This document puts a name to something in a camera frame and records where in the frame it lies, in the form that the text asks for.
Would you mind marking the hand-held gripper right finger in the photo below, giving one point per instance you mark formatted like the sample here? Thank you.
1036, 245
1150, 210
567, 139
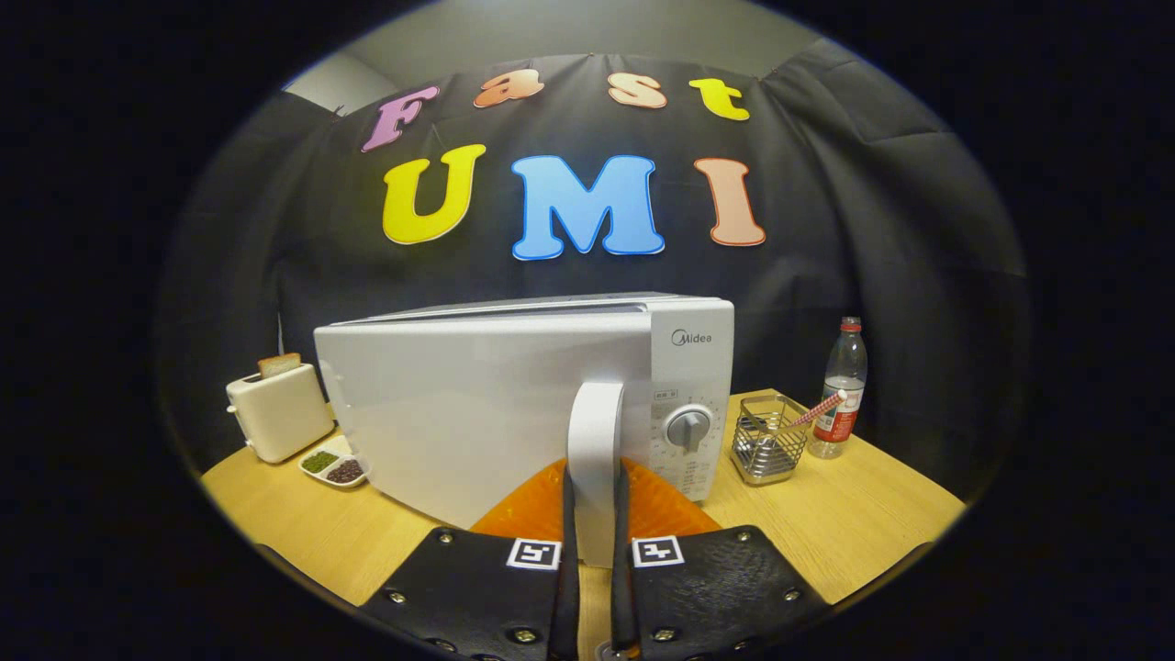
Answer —
624, 610

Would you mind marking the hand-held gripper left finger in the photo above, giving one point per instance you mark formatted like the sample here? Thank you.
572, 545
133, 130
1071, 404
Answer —
566, 610

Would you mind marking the white toaster oven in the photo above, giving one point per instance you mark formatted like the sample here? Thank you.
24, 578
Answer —
477, 413

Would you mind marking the cream white bread toaster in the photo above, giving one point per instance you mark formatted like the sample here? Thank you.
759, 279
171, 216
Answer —
280, 418

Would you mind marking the white divided bean dish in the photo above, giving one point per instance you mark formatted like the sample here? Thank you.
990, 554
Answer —
332, 464

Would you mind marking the red striped straw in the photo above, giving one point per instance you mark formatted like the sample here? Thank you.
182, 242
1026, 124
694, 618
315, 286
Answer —
822, 408

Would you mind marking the clear bottle with red label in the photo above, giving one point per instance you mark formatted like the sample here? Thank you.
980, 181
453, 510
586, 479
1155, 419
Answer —
840, 386

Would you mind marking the bread slice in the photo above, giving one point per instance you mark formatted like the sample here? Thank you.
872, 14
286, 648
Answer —
278, 366

